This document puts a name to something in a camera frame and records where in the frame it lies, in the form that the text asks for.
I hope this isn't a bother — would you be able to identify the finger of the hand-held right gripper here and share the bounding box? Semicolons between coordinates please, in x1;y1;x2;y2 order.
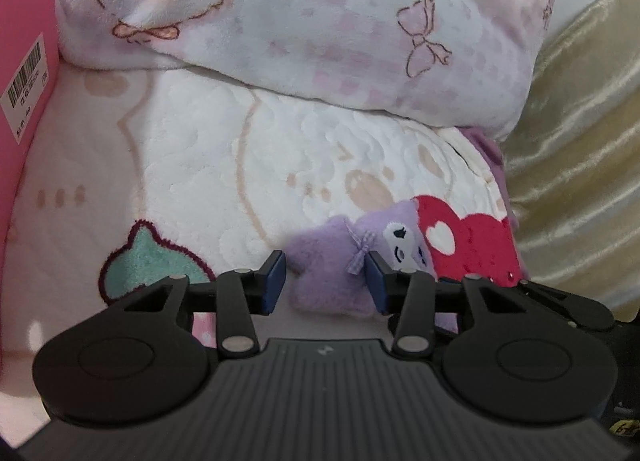
517;278;616;332

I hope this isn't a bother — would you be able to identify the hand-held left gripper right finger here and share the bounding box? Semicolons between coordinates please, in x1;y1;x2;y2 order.
365;250;523;359

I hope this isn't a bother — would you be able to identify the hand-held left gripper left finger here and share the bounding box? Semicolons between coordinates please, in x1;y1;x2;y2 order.
122;250;287;359

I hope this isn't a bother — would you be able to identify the purple plush toy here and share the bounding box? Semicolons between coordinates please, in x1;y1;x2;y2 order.
284;201;458;337

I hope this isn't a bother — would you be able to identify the pink cardboard box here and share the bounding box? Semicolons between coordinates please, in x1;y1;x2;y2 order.
0;0;63;232

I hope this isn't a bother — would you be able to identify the printed fleece blanket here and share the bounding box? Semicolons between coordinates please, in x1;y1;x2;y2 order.
0;63;526;392

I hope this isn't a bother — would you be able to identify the gold satin cloth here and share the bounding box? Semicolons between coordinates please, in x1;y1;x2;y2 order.
500;0;640;322

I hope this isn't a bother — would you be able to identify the pink checked pillow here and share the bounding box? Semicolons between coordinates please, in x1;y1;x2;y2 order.
54;0;560;142

